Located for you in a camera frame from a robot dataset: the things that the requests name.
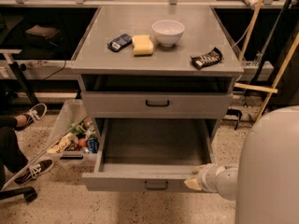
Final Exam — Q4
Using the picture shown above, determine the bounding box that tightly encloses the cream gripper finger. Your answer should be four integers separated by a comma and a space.
184, 177, 202, 190

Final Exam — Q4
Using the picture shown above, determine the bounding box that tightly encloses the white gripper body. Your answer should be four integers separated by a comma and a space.
192, 163, 225, 193

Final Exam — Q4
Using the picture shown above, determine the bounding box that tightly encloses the grey drawer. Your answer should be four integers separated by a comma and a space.
82, 119, 214, 192
81, 91, 233, 119

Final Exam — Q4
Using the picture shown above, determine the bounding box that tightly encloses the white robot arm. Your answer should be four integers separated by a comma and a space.
184, 105, 299, 224

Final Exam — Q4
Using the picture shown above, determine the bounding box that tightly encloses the grey drawer cabinet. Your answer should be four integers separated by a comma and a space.
72, 5, 243, 134

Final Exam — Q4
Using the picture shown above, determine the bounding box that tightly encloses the grey top drawer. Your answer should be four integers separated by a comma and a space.
81, 91, 233, 119

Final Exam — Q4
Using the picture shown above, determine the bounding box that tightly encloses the blue soda can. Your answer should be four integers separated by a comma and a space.
87, 138, 99, 153

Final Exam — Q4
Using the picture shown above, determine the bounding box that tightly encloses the red apple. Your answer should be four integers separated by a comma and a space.
78, 138, 87, 147

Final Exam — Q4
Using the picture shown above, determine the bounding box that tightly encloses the clear plastic bin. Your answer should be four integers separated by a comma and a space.
46, 99, 96, 165

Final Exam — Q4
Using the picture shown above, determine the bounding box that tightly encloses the black candy bar wrapper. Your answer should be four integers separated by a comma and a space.
192, 48, 223, 69

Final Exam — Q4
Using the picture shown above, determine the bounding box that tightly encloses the tan snack bag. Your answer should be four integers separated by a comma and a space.
47, 133, 73, 154

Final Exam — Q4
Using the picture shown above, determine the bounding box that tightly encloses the yellow sponge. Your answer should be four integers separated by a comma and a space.
132, 35, 153, 55

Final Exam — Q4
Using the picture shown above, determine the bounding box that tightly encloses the white bowl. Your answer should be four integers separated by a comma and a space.
152, 20, 185, 47

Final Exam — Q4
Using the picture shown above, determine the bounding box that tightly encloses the black sneaker near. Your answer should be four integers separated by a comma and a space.
15, 159, 54, 185

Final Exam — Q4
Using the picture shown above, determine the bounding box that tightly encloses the black sneaker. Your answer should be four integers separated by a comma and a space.
15, 103, 48, 131
15, 159, 54, 185

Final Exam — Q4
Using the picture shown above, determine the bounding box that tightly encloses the blue snack packet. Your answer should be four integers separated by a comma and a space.
107, 34, 132, 52

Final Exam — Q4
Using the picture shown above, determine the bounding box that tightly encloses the black chair base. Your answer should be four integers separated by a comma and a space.
0, 187, 37, 203

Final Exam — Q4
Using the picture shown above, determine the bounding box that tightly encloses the black sneaker far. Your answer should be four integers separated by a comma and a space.
15, 103, 48, 131

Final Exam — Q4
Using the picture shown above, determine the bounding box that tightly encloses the grey metal pole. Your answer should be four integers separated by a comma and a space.
4, 117, 91, 188

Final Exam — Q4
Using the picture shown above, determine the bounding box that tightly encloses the black trouser leg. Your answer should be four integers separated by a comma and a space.
0, 117, 28, 189

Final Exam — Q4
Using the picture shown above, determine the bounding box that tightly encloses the dark box under shelf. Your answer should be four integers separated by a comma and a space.
25, 24, 61, 43

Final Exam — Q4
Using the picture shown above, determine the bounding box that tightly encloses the wooden stick frame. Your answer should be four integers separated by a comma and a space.
235, 0, 299, 121

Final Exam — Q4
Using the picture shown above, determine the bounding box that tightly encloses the black cable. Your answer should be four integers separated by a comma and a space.
36, 59, 67, 82

